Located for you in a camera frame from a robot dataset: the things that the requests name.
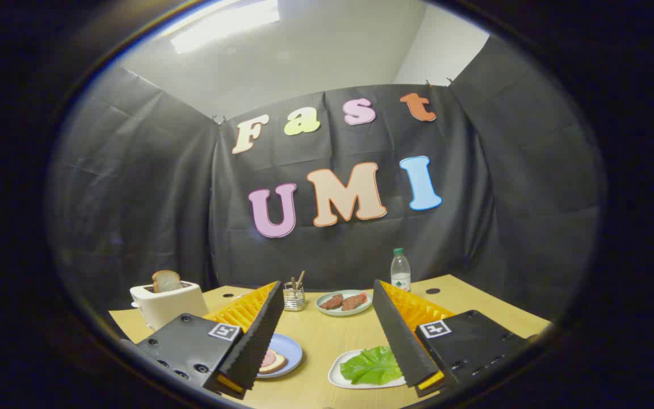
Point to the black backdrop cloth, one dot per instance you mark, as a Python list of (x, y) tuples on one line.
[(162, 199)]

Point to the toasted bread slice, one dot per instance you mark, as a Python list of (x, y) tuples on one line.
[(166, 281)]

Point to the metal mesh utensil holder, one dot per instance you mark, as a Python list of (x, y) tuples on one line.
[(294, 300)]

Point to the green lettuce leaf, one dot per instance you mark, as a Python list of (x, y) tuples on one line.
[(369, 366)]

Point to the clear water bottle green cap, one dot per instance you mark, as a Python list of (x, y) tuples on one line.
[(401, 272)]

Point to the wooden sticks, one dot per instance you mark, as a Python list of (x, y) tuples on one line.
[(300, 279)]

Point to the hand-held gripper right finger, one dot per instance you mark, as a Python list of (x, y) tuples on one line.
[(401, 335)]

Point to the blue plate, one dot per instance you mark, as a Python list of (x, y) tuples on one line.
[(291, 346)]

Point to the white square plate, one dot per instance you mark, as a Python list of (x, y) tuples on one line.
[(335, 374)]

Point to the white toaster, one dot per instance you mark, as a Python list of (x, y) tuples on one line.
[(162, 305)]

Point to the flat white bread slice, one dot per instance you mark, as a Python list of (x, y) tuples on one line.
[(279, 363)]

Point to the brown meat piece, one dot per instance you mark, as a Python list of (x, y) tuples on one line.
[(331, 301), (354, 301)]

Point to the pink ham slice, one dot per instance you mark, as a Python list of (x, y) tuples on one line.
[(269, 358)]

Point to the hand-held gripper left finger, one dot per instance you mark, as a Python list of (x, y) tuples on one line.
[(259, 335)]

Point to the pale green plate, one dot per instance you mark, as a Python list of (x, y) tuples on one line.
[(327, 309)]

